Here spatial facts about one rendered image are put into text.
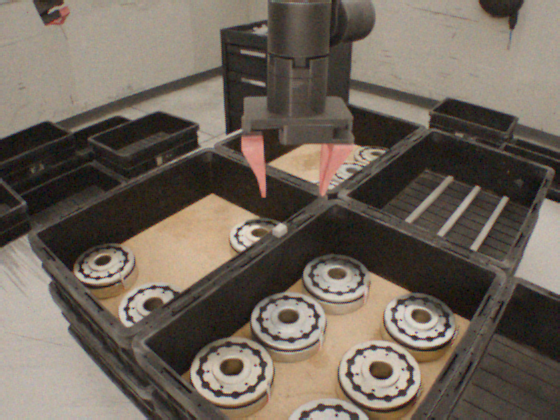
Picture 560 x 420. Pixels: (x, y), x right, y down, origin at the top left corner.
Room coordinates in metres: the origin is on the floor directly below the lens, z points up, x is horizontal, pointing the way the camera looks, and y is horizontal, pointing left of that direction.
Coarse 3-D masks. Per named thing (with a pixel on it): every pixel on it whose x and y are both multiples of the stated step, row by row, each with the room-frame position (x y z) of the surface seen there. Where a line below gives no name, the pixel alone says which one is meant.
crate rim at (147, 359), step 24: (312, 216) 0.55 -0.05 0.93; (360, 216) 0.55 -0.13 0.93; (432, 240) 0.48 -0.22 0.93; (240, 264) 0.43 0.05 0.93; (480, 264) 0.42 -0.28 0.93; (216, 288) 0.39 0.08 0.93; (168, 312) 0.34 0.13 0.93; (480, 312) 0.35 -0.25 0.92; (144, 336) 0.31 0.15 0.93; (144, 360) 0.27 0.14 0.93; (456, 360) 0.27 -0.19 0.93; (168, 384) 0.25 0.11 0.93; (432, 384) 0.24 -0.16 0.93; (192, 408) 0.22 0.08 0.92; (216, 408) 0.22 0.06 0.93; (432, 408) 0.21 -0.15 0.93
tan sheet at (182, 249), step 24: (192, 216) 0.69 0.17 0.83; (216, 216) 0.69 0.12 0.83; (240, 216) 0.69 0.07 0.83; (144, 240) 0.61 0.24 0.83; (168, 240) 0.61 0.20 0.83; (192, 240) 0.61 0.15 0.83; (216, 240) 0.61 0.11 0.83; (144, 264) 0.54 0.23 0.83; (168, 264) 0.54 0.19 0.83; (192, 264) 0.55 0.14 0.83; (216, 264) 0.55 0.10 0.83
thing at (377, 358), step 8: (368, 360) 0.32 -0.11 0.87; (376, 360) 0.32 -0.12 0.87; (384, 360) 0.32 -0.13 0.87; (392, 360) 0.32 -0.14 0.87; (360, 368) 0.31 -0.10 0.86; (368, 368) 0.31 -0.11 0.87; (392, 368) 0.31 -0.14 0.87; (368, 376) 0.30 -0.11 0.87; (392, 376) 0.30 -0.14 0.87; (368, 384) 0.29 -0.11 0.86; (376, 384) 0.29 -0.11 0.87; (384, 384) 0.29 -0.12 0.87; (392, 384) 0.29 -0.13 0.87
